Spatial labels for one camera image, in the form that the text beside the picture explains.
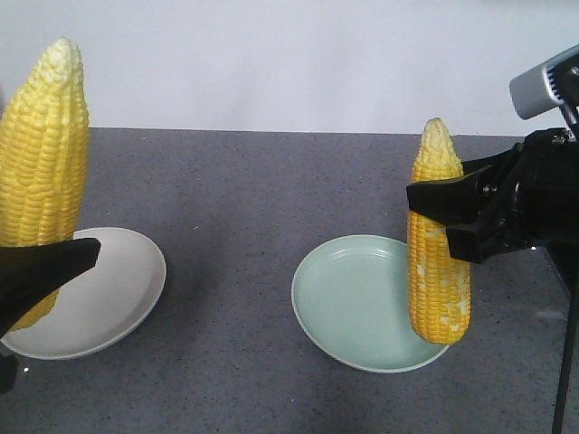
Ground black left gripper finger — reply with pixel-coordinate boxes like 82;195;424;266
0;354;18;394
1;238;100;335

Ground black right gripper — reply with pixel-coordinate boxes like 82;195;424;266
406;128;578;263

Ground speckled yellow corn cob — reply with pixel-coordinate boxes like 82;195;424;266
407;118;470;345

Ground bright yellow corn cob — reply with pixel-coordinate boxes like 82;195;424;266
1;37;90;332

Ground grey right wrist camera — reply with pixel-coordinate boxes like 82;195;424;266
509;45;578;119

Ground black camera cable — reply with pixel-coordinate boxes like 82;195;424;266
551;270;579;434

